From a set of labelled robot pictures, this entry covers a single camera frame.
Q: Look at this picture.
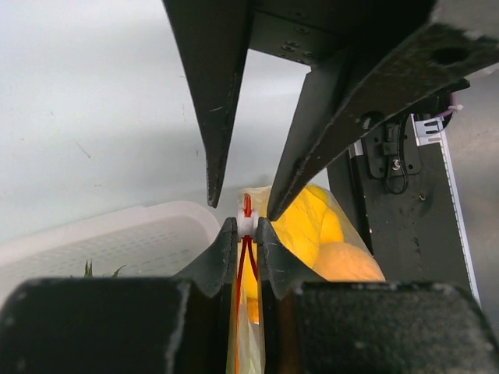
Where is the orange toy fruit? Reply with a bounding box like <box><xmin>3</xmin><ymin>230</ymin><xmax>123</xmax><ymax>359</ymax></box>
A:
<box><xmin>313</xmin><ymin>242</ymin><xmax>385</xmax><ymax>282</ymax></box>

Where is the white slotted cable duct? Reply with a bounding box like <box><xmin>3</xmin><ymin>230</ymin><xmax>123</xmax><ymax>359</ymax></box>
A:
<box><xmin>411</xmin><ymin>112</ymin><xmax>483</xmax><ymax>309</ymax></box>

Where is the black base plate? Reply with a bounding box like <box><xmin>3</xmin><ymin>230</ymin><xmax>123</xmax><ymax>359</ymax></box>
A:
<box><xmin>327</xmin><ymin>89</ymin><xmax>469</xmax><ymax>284</ymax></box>

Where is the yellow toy mango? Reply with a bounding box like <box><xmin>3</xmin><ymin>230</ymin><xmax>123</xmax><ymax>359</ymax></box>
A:
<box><xmin>241</xmin><ymin>184</ymin><xmax>344</xmax><ymax>302</ymax></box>

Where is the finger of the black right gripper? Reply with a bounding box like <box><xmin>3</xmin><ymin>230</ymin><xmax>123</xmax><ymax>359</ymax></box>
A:
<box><xmin>164</xmin><ymin>0</ymin><xmax>253</xmax><ymax>207</ymax></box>
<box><xmin>267</xmin><ymin>23</ymin><xmax>498</xmax><ymax>221</ymax></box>

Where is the white perforated plastic basket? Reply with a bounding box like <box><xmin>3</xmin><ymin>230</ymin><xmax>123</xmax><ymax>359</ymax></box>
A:
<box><xmin>1</xmin><ymin>201</ymin><xmax>220</xmax><ymax>299</ymax></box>

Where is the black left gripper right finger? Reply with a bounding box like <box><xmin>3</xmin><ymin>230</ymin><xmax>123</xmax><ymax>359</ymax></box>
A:
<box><xmin>257</xmin><ymin>217</ymin><xmax>324</xmax><ymax>373</ymax></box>

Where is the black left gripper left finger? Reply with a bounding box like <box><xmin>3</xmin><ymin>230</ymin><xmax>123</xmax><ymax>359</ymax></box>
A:
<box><xmin>171</xmin><ymin>217</ymin><xmax>238</xmax><ymax>373</ymax></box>

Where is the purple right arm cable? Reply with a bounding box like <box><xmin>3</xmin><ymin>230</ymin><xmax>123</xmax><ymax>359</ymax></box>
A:
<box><xmin>436</xmin><ymin>93</ymin><xmax>465</xmax><ymax>125</ymax></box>

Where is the orange toy pineapple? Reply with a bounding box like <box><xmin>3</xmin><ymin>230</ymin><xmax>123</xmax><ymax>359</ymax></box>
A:
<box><xmin>65</xmin><ymin>259</ymin><xmax>127</xmax><ymax>279</ymax></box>

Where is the clear zip bag red zipper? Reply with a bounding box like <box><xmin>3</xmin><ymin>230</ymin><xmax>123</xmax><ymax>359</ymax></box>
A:
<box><xmin>232</xmin><ymin>184</ymin><xmax>385</xmax><ymax>373</ymax></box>

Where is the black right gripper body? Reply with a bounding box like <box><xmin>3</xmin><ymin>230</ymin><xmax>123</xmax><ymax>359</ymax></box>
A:
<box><xmin>249</xmin><ymin>0</ymin><xmax>435</xmax><ymax>67</ymax></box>

